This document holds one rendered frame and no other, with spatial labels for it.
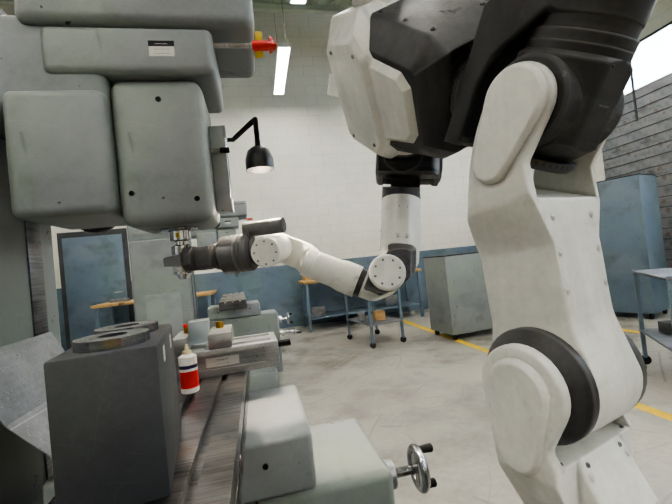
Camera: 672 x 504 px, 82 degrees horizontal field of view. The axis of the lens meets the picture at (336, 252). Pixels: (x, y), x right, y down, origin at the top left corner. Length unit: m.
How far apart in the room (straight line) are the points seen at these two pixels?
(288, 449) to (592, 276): 0.64
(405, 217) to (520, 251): 0.37
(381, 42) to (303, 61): 7.89
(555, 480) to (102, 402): 0.53
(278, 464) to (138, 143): 0.73
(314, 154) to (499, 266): 7.39
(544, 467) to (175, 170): 0.82
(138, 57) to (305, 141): 7.03
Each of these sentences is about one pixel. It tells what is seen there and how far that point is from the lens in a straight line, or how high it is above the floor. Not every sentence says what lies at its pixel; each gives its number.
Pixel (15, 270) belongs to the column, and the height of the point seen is 1.25.
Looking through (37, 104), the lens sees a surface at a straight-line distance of 1.01.
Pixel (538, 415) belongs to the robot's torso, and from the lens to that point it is 0.53.
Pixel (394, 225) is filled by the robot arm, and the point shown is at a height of 1.26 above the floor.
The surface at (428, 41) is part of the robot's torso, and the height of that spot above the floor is 1.49.
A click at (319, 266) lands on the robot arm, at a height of 1.19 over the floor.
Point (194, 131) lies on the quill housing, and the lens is 0.94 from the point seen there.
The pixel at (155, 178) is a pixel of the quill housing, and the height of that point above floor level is 1.41.
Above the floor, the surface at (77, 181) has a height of 1.41.
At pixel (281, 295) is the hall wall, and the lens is 7.49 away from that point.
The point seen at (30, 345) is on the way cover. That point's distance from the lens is 1.16.
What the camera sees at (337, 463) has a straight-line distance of 1.02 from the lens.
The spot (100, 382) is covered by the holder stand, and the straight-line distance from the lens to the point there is 0.56.
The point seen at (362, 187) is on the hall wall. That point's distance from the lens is 7.92.
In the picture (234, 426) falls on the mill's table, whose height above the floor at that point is 0.93.
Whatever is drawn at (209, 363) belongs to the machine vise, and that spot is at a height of 0.96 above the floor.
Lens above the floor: 1.20
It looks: 1 degrees up
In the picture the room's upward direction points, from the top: 6 degrees counter-clockwise
